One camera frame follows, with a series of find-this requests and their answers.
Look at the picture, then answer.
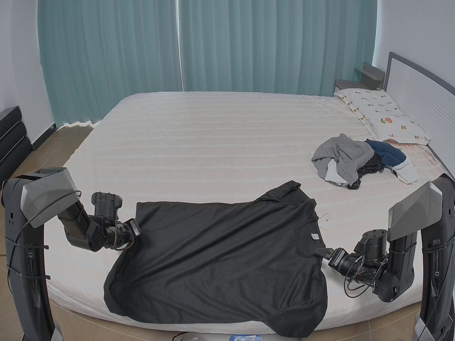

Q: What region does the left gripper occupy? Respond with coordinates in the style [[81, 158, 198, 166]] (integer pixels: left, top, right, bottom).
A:
[[117, 219, 143, 251]]

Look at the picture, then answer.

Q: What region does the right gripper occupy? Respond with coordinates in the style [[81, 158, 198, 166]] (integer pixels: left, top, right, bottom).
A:
[[329, 248, 358, 274]]

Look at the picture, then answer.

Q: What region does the black T-shirt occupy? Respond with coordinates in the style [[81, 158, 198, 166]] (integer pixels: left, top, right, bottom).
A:
[[104, 180, 328, 337]]

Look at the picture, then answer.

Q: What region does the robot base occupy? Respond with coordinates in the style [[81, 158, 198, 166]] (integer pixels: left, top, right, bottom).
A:
[[178, 331, 271, 341]]

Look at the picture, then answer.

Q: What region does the pile of clothes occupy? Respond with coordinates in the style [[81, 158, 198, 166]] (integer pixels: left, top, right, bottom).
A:
[[311, 134, 417, 190]]

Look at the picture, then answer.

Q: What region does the bed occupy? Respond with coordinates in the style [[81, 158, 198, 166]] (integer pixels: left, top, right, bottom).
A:
[[12, 51, 455, 333]]

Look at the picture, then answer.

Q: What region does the black chest of drawers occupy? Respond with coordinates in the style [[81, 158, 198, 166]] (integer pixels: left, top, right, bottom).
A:
[[0, 106, 34, 187]]

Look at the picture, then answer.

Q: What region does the white printed pillow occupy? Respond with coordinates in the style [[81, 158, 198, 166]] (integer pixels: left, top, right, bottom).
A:
[[333, 88, 431, 145]]

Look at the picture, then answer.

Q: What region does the grey bedside table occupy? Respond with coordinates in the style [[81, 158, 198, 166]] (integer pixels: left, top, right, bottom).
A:
[[334, 62, 385, 92]]

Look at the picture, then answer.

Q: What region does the blue-green curtain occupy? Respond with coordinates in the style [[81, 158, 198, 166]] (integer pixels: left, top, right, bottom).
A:
[[37, 0, 182, 127], [178, 0, 378, 97]]

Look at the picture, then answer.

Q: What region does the black cable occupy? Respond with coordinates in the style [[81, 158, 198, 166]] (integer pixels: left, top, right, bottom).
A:
[[6, 190, 82, 274]]

